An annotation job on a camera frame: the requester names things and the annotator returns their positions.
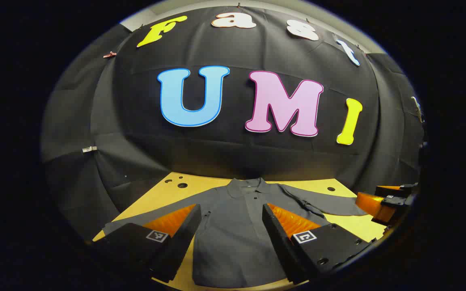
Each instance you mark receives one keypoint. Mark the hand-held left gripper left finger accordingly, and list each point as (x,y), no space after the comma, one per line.
(182,242)

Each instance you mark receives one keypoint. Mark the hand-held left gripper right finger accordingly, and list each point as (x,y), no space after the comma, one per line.
(281,246)

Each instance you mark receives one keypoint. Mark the white cloth clip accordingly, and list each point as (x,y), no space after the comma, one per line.
(89,149)

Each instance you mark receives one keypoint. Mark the red cloth clip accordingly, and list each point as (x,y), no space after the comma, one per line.
(109,54)

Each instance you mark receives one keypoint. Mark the grey button-up shirt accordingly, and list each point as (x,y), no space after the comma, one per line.
(233,234)

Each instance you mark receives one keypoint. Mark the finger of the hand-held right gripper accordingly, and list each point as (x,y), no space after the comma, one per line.
(397,204)
(407,189)

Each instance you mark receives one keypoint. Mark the black backdrop cloth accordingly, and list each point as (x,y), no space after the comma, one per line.
(233,161)

